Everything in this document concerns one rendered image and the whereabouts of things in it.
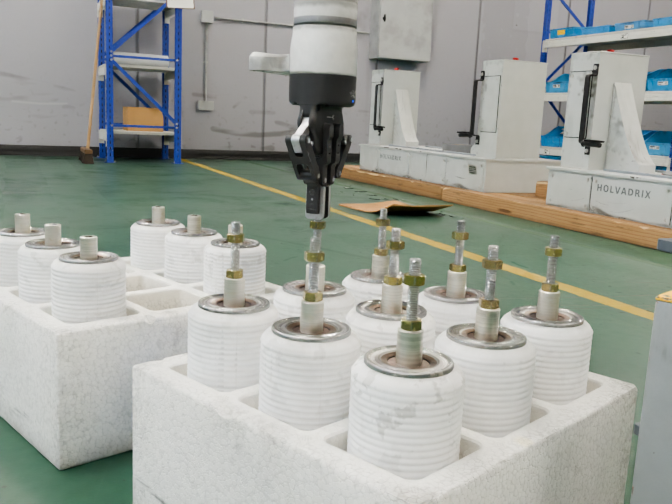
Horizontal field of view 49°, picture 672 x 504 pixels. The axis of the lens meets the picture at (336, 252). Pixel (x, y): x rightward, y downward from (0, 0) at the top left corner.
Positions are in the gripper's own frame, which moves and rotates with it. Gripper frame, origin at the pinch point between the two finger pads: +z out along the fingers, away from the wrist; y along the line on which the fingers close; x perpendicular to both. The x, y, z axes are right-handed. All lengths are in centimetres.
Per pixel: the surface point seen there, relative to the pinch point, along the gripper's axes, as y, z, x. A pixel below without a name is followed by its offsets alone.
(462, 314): 2.8, 11.4, -17.1
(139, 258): 24, 16, 46
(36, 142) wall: 405, 22, 470
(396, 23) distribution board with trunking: 641, -106, 230
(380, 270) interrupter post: 10.1, 9.2, -4.3
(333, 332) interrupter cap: -15.5, 10.2, -9.6
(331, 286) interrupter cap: 2.0, 10.2, -1.3
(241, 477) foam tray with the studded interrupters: -22.2, 23.1, -4.0
